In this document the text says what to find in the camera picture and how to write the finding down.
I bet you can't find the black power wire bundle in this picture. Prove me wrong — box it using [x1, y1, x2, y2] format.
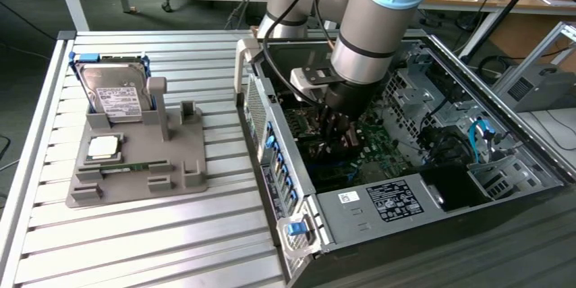
[415, 125, 473, 167]

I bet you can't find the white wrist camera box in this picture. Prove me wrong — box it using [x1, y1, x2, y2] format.
[289, 67, 342, 100]

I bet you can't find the grey computer tower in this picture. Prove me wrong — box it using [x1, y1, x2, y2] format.
[491, 63, 576, 113]

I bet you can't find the silver chipset heatsink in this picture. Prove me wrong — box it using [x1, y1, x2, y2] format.
[361, 162, 393, 181]

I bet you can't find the black stand pole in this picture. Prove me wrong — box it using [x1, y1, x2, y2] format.
[457, 0, 553, 65]

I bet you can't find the green motherboard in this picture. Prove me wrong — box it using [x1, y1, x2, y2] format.
[281, 92, 417, 192]

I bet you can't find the hard disk in blue carrier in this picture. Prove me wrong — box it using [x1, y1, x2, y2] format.
[66, 51, 155, 123]

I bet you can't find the perforated metal drive cage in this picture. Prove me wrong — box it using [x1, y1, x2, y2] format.
[381, 45, 489, 140]

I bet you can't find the open grey PC case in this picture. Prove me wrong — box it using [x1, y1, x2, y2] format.
[233, 30, 576, 288]

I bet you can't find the grey power supply unit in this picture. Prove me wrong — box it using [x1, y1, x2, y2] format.
[314, 173, 445, 248]

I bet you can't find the green RAM stick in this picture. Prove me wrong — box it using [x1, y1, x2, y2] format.
[98, 163, 150, 172]

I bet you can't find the grey plastic parts rack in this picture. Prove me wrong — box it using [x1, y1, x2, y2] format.
[65, 75, 210, 208]

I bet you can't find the white side table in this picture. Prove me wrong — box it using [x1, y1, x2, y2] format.
[514, 109, 576, 171]

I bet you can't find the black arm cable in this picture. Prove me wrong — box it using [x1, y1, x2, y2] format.
[261, 0, 327, 105]

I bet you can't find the silver CPU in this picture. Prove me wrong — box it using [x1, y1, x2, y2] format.
[86, 135, 123, 161]

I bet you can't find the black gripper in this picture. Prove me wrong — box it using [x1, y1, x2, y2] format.
[322, 81, 379, 121]

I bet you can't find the grey metal disk bay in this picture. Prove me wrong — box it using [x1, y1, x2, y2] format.
[466, 158, 547, 201]

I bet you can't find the blue SATA wire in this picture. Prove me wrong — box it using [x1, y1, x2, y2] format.
[466, 117, 497, 164]

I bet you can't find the aluminium profile frame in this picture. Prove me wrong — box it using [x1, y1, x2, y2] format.
[515, 20, 576, 76]

